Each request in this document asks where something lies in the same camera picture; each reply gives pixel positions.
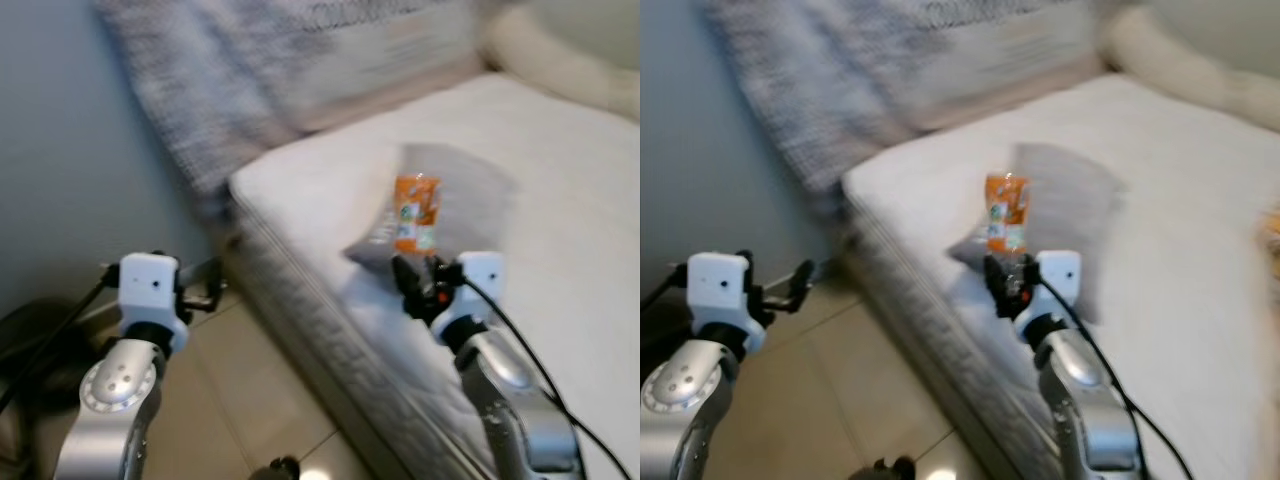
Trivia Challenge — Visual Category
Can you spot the orange drink bottle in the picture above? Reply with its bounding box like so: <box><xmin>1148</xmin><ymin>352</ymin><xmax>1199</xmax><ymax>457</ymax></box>
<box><xmin>984</xmin><ymin>171</ymin><xmax>1032</xmax><ymax>257</ymax></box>
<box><xmin>392</xmin><ymin>171</ymin><xmax>442</xmax><ymax>257</ymax></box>

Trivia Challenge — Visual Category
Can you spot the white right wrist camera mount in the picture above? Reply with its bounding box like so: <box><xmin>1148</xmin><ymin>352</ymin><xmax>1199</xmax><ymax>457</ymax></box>
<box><xmin>1018</xmin><ymin>249</ymin><xmax>1084</xmax><ymax>339</ymax></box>
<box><xmin>438</xmin><ymin>250</ymin><xmax>507</xmax><ymax>343</ymax></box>

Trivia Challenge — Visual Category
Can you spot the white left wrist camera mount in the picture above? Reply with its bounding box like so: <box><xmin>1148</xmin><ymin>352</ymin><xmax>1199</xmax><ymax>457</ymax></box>
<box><xmin>117</xmin><ymin>252</ymin><xmax>189</xmax><ymax>351</ymax></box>
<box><xmin>687</xmin><ymin>251</ymin><xmax>767</xmax><ymax>351</ymax></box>

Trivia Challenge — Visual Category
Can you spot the grey square pillow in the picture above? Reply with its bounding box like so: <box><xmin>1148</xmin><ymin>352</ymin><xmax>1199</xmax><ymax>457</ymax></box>
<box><xmin>344</xmin><ymin>142</ymin><xmax>522</xmax><ymax>293</ymax></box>
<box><xmin>947</xmin><ymin>142</ymin><xmax>1128</xmax><ymax>323</ymax></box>

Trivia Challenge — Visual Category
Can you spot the yellow cartoon egg blanket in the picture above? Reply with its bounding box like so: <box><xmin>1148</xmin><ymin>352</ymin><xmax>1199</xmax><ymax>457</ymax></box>
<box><xmin>1260</xmin><ymin>204</ymin><xmax>1280</xmax><ymax>283</ymax></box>

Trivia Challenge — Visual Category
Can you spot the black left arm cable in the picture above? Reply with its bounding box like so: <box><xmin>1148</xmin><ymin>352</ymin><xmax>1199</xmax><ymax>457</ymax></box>
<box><xmin>640</xmin><ymin>268</ymin><xmax>693</xmax><ymax>313</ymax></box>
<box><xmin>0</xmin><ymin>262</ymin><xmax>123</xmax><ymax>416</ymax></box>

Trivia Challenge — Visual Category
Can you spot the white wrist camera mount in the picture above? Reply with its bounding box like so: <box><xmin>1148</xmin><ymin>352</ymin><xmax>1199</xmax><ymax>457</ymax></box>
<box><xmin>687</xmin><ymin>251</ymin><xmax>767</xmax><ymax>351</ymax></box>
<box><xmin>117</xmin><ymin>252</ymin><xmax>189</xmax><ymax>351</ymax></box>
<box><xmin>438</xmin><ymin>250</ymin><xmax>507</xmax><ymax>343</ymax></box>
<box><xmin>1018</xmin><ymin>249</ymin><xmax>1084</xmax><ymax>339</ymax></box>

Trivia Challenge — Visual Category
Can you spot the beige headboard cushion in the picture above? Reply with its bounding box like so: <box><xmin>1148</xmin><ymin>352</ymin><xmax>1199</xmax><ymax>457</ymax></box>
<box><xmin>480</xmin><ymin>6</ymin><xmax>641</xmax><ymax>123</ymax></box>
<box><xmin>1098</xmin><ymin>6</ymin><xmax>1280</xmax><ymax>133</ymax></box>

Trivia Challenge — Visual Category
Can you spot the white quilted mattress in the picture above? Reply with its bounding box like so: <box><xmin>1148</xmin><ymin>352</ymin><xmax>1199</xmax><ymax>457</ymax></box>
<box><xmin>841</xmin><ymin>72</ymin><xmax>1280</xmax><ymax>480</ymax></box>
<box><xmin>227</xmin><ymin>72</ymin><xmax>641</xmax><ymax>480</ymax></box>

